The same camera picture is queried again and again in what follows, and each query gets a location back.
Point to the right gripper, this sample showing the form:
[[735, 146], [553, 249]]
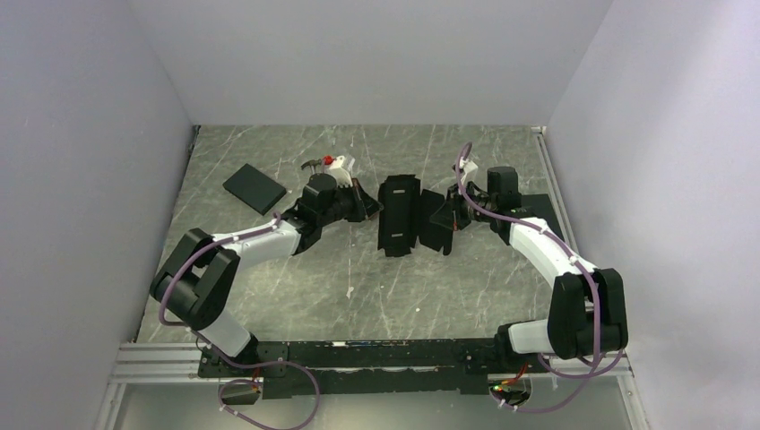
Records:
[[449, 212]]

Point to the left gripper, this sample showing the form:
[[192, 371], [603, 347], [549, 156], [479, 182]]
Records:
[[367, 207]]

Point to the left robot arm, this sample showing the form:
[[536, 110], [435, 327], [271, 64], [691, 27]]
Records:
[[192, 286]]

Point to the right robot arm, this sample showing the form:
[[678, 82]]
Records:
[[587, 311]]

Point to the black flat box left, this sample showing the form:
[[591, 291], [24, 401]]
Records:
[[255, 189]]

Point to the hammer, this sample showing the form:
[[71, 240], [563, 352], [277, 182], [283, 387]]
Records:
[[313, 166]]

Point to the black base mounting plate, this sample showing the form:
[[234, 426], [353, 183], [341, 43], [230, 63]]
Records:
[[467, 366]]

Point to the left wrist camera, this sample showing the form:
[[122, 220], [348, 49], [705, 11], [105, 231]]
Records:
[[340, 169]]

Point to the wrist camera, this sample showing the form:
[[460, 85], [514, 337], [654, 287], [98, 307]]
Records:
[[340, 169], [467, 171]]

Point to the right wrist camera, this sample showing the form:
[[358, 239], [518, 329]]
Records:
[[467, 171]]

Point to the black switch box right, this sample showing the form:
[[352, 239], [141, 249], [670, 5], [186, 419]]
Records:
[[542, 207]]

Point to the aluminium frame rail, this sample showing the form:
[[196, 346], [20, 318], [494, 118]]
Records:
[[175, 363]]

